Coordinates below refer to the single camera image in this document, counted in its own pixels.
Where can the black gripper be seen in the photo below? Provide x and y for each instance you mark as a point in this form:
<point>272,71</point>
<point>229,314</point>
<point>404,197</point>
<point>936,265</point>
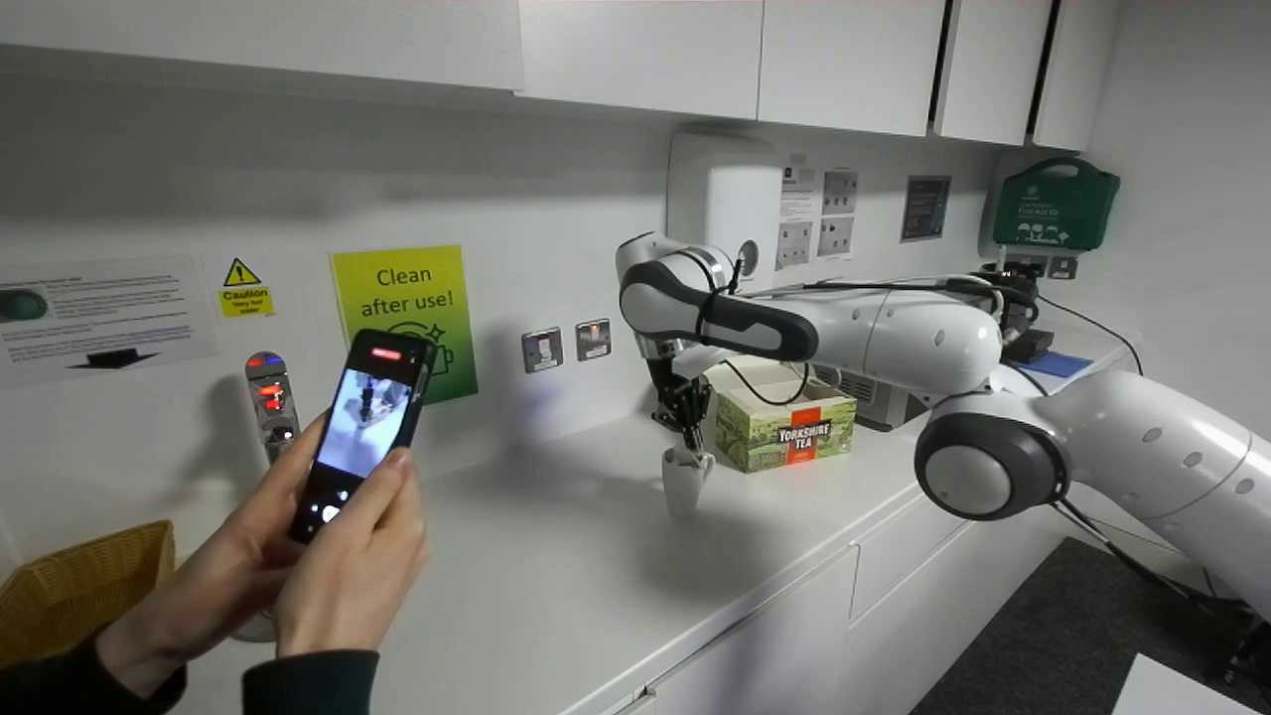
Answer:
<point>686,385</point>

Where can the white tea bag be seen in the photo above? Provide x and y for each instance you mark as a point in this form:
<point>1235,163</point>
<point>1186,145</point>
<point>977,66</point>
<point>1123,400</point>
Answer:
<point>690,458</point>

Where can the black smartphone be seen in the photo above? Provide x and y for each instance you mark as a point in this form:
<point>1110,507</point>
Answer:
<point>362,424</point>

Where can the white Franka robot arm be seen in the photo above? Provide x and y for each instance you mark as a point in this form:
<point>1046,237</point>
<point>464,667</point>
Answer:
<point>874,331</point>

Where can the white robot base platform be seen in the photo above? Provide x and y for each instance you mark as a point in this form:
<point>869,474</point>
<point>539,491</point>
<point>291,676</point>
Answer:
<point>1173,690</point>

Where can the left forearm dark sleeve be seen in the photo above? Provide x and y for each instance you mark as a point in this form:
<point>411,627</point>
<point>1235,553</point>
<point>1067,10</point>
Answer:
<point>65,695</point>

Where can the right forearm dark sleeve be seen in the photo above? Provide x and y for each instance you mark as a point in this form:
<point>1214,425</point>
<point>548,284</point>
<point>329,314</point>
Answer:
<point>310,686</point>

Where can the green cardboard tea box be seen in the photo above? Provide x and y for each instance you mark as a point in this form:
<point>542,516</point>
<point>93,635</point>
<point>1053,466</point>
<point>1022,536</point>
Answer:
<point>779,429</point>

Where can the green first aid box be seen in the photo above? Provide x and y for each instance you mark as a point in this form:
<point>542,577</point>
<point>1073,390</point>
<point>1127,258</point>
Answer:
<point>1057,205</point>

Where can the person right hand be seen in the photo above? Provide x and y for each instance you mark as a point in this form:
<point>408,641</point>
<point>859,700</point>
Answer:
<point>360,569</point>

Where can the person left hand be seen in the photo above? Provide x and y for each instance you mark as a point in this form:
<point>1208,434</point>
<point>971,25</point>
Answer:
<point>211,582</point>

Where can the white poster with grey picture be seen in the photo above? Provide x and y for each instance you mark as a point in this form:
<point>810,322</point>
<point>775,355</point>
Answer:
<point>795,245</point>

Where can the white lower cabinet unit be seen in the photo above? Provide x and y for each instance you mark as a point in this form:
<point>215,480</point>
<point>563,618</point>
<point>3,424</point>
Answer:
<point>820,598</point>

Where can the white paper towel dispenser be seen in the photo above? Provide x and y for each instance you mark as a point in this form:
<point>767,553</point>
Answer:
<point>722,201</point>

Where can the white sign with black logo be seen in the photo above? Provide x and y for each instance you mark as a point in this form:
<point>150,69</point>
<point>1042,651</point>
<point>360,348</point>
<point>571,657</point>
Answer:
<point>841,188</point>

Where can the green clean after use sign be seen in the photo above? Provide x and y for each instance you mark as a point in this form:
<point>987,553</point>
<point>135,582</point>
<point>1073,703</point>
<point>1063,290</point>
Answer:
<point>400,284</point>

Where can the black coffee machine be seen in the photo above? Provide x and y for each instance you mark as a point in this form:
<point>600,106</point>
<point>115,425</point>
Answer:
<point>1026,319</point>

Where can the blue mat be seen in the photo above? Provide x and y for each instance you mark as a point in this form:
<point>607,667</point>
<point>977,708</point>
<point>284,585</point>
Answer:
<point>1063,364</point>

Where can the chrome hot water tap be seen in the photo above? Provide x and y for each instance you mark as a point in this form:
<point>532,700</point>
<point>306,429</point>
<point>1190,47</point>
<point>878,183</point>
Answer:
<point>272,400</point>

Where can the yellow warning sticker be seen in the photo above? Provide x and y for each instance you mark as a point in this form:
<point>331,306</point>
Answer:
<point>243,290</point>

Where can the silver wall switch plate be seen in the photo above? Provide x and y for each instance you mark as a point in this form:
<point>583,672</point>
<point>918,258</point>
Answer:
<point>592,337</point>
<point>542,351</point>

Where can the dark wall panel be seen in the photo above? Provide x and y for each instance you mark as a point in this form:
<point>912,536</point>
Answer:
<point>928,209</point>

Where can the white upper wall cabinets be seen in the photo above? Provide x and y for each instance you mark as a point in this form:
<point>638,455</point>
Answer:
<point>638,54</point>

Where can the white printed wall notice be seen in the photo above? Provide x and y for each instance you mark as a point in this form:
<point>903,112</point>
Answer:
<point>93,319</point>

